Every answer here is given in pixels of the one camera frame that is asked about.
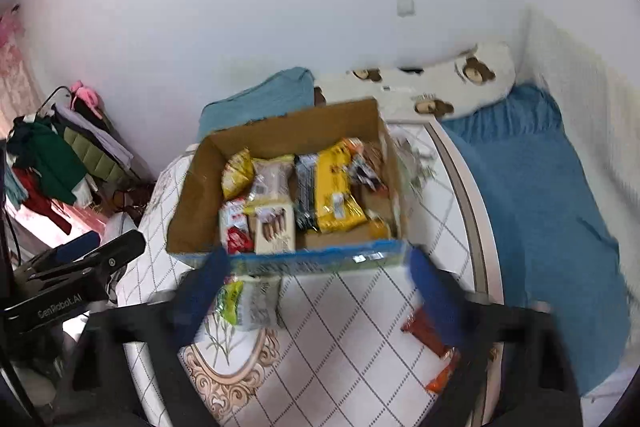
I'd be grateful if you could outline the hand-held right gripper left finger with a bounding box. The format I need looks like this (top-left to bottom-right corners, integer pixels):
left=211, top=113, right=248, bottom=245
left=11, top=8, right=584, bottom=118
left=72, top=247, right=233, bottom=427

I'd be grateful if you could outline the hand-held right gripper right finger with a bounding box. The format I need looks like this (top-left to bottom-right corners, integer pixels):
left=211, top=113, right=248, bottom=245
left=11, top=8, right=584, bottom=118
left=407, top=244, right=584, bottom=427

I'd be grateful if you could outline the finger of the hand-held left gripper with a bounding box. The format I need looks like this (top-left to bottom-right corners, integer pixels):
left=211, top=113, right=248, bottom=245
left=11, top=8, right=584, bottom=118
left=12, top=231, right=102, bottom=280
left=37, top=229, right=147, bottom=284

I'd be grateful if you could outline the brown snack packet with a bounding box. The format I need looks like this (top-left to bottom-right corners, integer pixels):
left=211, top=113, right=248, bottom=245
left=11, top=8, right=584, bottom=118
left=401, top=307, right=452, bottom=359

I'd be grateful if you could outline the green and white snack packet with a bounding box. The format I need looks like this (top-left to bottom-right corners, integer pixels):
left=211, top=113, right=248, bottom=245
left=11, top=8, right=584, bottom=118
left=215, top=276, right=282, bottom=332

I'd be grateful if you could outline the orange panda snack packet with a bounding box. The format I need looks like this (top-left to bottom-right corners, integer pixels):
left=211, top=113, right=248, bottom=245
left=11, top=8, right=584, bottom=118
left=345, top=138, right=389, bottom=194
left=425, top=347, right=461, bottom=394

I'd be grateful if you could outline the red and white snack packet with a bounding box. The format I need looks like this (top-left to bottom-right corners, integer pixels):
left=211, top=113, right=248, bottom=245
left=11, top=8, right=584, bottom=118
left=219, top=199, right=251, bottom=254

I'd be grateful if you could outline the cardboard box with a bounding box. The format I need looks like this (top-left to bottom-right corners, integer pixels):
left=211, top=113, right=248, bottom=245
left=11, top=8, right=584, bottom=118
left=166, top=98, right=412, bottom=279

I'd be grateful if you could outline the white chocolate biscuit box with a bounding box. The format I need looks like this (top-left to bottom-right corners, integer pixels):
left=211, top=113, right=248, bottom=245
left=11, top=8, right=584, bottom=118
left=247, top=204, right=296, bottom=256

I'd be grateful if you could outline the yellow panda snack packet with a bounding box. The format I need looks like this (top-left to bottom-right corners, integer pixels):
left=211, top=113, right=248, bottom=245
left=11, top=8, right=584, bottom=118
left=221, top=148, right=255, bottom=200

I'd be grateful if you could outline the clear beige snack packet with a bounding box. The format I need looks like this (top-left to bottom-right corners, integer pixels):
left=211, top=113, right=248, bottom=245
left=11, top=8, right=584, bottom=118
left=247, top=155, right=295, bottom=208

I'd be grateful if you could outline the black and yellow snack bag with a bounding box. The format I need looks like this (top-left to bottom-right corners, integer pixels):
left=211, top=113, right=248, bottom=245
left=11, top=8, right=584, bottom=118
left=294, top=144, right=367, bottom=234

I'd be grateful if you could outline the red garment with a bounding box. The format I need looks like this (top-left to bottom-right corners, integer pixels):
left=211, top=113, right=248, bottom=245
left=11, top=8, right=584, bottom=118
left=12, top=167, right=72, bottom=236

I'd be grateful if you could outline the dark green garment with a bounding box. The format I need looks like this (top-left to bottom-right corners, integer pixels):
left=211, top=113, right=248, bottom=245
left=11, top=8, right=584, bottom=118
left=7, top=119, right=87, bottom=204

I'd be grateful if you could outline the olive padded vest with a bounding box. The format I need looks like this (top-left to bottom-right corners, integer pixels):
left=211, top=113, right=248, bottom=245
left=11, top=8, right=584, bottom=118
left=62, top=124, right=134, bottom=181

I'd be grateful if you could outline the white diamond patterned quilt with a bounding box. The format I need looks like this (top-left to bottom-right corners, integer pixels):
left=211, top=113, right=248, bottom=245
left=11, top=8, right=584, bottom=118
left=117, top=122, right=504, bottom=427

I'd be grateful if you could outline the blue bed sheet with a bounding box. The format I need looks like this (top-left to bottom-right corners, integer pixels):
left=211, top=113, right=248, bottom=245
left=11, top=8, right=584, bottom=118
left=440, top=82, right=632, bottom=396

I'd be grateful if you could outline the pink patterned curtain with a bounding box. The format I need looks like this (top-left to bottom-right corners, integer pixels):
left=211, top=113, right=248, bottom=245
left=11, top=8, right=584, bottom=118
left=0, top=7, right=42, bottom=120

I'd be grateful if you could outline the blue folded towel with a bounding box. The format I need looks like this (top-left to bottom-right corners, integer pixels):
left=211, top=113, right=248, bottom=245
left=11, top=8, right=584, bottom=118
left=197, top=67, right=316, bottom=140

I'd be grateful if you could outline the white bear print pillow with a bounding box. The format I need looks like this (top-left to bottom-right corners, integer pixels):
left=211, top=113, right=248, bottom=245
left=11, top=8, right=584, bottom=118
left=320, top=42, right=516, bottom=124

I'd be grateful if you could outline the white textured blanket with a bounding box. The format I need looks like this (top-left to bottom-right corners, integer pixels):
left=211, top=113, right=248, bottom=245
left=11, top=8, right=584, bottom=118
left=515, top=7, right=640, bottom=404

